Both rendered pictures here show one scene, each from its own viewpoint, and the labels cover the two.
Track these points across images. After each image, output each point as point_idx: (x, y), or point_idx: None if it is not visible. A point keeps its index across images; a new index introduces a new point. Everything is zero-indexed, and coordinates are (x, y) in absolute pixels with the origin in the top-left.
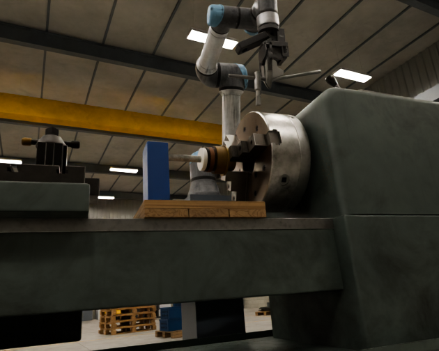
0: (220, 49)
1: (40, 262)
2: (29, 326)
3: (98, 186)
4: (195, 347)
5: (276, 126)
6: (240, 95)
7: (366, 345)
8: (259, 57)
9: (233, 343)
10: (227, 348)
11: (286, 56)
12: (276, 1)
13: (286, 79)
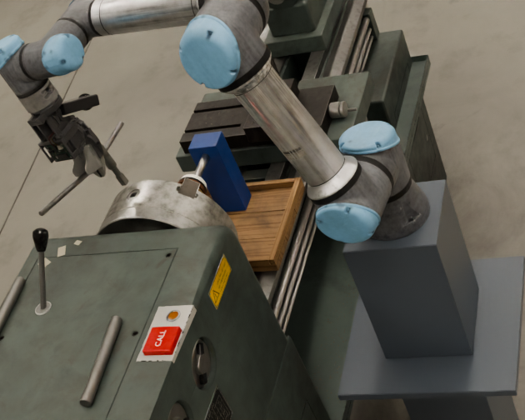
0: (145, 30)
1: None
2: None
3: (246, 135)
4: (347, 332)
5: None
6: (235, 95)
7: None
8: (84, 127)
9: (333, 368)
10: (304, 352)
11: (53, 159)
12: (3, 77)
13: (80, 182)
